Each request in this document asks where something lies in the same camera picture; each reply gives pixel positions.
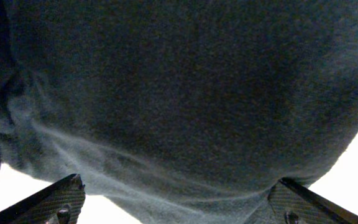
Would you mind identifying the dark green t-shirt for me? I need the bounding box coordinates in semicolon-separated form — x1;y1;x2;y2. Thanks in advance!
0;0;358;223

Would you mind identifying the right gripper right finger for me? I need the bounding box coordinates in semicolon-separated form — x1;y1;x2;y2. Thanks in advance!
268;179;358;224

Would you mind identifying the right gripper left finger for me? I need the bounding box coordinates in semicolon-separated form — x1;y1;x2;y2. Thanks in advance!
0;174;85;224

